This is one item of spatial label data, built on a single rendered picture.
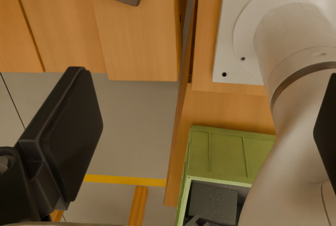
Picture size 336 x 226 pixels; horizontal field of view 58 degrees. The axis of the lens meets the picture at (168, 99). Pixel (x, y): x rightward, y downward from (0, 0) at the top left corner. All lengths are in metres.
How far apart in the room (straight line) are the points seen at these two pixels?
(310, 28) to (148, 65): 0.28
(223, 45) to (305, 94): 0.25
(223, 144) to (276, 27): 0.37
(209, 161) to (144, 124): 1.23
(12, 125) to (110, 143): 0.67
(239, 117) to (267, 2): 0.35
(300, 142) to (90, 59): 0.43
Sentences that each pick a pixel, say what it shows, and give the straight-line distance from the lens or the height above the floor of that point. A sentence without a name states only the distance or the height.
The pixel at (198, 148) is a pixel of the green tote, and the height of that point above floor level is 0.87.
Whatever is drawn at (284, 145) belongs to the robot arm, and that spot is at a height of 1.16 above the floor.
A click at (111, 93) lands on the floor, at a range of 1.81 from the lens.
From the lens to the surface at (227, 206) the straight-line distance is 0.89.
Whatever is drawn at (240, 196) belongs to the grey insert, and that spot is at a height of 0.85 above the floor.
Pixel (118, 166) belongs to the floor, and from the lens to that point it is 2.26.
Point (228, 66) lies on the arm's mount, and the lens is 0.59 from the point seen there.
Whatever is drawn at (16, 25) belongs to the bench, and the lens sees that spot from 0.65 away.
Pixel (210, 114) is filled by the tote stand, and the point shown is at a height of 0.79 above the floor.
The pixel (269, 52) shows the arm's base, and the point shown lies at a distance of 0.45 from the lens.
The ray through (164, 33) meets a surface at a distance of 0.54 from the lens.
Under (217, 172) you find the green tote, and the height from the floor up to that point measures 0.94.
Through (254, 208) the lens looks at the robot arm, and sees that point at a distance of 0.30.
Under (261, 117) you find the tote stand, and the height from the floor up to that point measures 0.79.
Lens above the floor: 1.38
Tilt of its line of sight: 52 degrees down
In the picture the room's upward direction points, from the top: 170 degrees counter-clockwise
